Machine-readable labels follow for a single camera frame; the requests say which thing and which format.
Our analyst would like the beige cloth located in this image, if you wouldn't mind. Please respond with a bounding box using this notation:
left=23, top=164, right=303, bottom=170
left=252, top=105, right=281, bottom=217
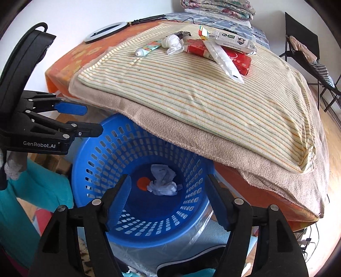
left=289, top=36, right=319, bottom=63

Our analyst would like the white tissue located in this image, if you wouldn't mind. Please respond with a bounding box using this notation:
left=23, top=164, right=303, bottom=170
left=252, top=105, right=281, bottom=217
left=161, top=35, right=185, bottom=55
left=146, top=164, right=183, bottom=197

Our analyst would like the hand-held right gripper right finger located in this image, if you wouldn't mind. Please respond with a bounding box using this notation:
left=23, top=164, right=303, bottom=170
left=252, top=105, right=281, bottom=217
left=206, top=174, right=309, bottom=277

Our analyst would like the folded floral quilt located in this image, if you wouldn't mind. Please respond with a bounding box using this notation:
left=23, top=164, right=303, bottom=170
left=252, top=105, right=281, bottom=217
left=180, top=0, right=256, bottom=21

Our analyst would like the person's left hand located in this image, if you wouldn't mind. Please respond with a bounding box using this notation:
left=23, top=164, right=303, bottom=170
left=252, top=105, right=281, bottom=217
left=4, top=152, right=27, bottom=180

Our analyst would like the white folded sheet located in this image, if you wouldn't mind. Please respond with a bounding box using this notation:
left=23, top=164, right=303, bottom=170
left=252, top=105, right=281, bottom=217
left=185, top=9, right=252, bottom=22

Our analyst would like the striped cream blanket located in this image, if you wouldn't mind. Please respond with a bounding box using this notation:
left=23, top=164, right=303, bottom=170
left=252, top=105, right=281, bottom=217
left=77, top=23, right=316, bottom=173

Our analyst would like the black folding chair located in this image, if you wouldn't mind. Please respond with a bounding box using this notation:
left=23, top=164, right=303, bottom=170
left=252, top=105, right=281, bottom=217
left=278, top=12, right=341, bottom=112

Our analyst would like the blue plaid bed sheet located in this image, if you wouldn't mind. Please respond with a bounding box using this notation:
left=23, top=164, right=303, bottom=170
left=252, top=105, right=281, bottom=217
left=165, top=12, right=271, bottom=50

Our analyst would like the beige fleece blanket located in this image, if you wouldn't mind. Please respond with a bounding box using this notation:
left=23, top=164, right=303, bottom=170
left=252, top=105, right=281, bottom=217
left=69, top=23, right=331, bottom=219

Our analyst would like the long white wrapper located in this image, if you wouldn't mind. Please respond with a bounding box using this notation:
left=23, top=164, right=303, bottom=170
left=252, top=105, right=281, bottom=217
left=198, top=25, right=245, bottom=84

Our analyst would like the blue plastic basket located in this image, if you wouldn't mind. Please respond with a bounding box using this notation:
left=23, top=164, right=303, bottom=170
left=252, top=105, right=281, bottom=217
left=71, top=113, right=216, bottom=248

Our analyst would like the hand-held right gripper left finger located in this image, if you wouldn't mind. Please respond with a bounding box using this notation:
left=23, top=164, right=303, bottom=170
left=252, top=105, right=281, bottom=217
left=28, top=174, right=132, bottom=277

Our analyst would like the striped grey cloth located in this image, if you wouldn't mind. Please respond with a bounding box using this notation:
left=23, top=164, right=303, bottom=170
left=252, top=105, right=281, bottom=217
left=310, top=60, right=336, bottom=88

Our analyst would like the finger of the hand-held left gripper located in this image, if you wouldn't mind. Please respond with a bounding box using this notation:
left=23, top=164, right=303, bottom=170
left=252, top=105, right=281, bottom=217
left=25, top=109, right=104, bottom=140
left=23, top=91, right=88, bottom=115

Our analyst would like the white wipes packet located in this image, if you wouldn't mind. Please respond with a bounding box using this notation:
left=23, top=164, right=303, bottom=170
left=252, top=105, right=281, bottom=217
left=208, top=30, right=258, bottom=55

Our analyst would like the orange floral bed sheet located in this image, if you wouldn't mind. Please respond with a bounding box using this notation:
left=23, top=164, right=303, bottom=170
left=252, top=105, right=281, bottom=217
left=45, top=20, right=320, bottom=232

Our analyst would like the person's left forearm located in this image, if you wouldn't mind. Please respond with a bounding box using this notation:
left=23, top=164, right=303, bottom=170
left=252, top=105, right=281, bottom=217
left=0, top=160, right=74, bottom=269

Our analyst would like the toothpaste tube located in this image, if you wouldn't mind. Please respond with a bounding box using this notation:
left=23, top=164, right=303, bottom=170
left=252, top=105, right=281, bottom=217
left=135, top=40, right=162, bottom=57

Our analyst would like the red cardboard box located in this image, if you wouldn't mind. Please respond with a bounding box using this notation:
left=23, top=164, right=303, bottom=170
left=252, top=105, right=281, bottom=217
left=184, top=39, right=252, bottom=76

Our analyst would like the black shoe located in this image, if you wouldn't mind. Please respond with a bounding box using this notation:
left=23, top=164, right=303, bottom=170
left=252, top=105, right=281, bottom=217
left=157, top=245, right=227, bottom=277

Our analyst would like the white ring light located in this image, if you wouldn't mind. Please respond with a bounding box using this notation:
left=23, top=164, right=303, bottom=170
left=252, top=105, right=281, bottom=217
left=84, top=22, right=131, bottom=44

